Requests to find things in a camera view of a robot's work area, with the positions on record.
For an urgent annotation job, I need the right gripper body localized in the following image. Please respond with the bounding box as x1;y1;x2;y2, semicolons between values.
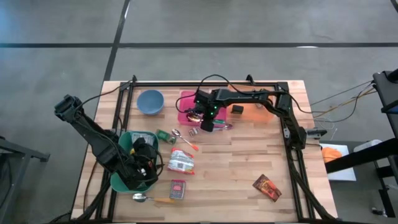
194;101;219;133

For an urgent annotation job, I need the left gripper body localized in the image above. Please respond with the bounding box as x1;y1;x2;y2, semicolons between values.
129;137;160;191

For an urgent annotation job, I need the gold spoon green handle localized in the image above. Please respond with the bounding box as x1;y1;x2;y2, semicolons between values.
186;111;227;126

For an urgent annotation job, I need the white orange ramen packet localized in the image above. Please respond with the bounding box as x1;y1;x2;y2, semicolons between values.
167;147;196;175

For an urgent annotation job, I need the red patterned tin box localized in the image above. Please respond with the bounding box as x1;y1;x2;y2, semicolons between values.
169;179;187;200

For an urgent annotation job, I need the brown orange snack packet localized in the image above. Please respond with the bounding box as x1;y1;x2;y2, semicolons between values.
252;174;283;203

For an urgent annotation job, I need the pink plastic bin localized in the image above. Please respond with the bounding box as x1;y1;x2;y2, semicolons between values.
177;90;228;127

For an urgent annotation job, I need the green plastic bin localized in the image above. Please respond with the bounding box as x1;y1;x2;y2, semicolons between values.
110;130;160;194

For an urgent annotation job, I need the small green packet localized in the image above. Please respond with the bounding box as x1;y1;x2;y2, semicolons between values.
155;129;177;146

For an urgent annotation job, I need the orange plastic bin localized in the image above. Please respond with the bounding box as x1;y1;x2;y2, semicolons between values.
226;82;277;123

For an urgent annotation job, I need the blue bowl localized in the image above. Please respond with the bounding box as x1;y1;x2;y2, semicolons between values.
136;89;165;116

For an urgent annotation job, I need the grey metal table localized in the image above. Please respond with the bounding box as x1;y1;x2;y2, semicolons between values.
0;135;50;224

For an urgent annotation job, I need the orange cloth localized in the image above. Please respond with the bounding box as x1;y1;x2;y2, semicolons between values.
321;146;343;164

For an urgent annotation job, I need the white paper sheet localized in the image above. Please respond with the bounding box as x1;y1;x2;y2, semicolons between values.
319;142;357;182

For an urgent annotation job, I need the white plastic container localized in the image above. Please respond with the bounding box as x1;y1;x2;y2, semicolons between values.
353;139;382;153

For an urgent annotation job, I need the black metal desk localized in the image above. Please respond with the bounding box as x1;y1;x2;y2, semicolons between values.
325;68;398;218

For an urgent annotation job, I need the silver spoon red-tipped handle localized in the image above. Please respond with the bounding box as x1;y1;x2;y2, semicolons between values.
171;129;200;152

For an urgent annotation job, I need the silver spoon orange handle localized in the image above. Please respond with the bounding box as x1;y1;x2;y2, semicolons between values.
132;193;177;205

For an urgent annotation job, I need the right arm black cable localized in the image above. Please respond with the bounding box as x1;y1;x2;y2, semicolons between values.
175;73;312;114

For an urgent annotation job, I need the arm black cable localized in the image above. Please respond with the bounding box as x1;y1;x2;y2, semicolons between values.
175;73;312;114
79;79;165;184

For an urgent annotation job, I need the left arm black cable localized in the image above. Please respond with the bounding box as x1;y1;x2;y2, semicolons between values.
79;79;165;184

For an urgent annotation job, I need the thin grey cable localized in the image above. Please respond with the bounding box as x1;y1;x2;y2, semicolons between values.
310;80;374;107

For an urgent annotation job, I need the black floor cable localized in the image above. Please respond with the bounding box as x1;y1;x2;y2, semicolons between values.
323;82;374;123

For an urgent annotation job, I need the yellow wire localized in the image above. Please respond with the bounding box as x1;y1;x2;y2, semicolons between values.
313;88;377;119

